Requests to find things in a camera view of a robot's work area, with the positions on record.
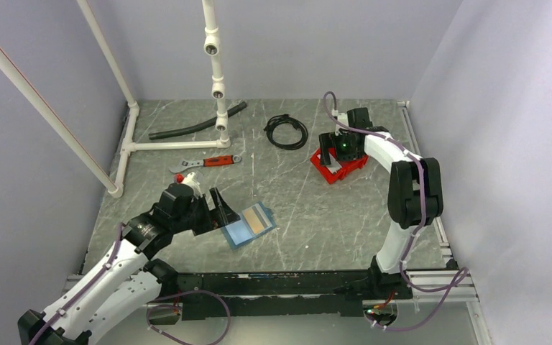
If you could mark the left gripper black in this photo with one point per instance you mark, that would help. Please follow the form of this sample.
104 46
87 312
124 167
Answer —
222 215

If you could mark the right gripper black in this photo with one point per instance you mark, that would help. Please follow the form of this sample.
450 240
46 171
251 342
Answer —
330 140

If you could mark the red plastic bin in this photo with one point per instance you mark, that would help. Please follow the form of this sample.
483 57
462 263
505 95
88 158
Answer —
347 167

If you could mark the blue card holder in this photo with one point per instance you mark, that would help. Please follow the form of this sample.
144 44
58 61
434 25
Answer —
238 233

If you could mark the gold credit card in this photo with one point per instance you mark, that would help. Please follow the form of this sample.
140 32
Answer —
257 219

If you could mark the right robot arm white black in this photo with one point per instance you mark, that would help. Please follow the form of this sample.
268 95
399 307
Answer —
414 196

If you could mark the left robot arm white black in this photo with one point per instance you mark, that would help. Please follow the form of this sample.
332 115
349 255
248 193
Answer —
129 275

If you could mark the white cards in bin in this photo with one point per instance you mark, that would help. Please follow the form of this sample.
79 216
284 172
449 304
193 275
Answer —
334 167

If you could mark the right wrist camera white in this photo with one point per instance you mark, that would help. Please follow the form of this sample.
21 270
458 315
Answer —
341 120

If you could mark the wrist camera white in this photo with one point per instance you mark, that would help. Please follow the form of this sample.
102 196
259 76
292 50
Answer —
192 179
341 120

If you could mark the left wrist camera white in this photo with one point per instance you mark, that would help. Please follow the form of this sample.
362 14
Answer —
192 179

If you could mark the red handled adjustable wrench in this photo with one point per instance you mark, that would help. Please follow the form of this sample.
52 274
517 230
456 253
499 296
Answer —
217 161

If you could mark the white PVC pipe frame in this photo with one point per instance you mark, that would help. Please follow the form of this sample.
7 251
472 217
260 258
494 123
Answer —
115 187

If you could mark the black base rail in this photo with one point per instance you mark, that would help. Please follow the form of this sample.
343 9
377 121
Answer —
346 293

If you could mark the aluminium rail right side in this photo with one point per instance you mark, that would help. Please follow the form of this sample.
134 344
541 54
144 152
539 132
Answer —
431 207

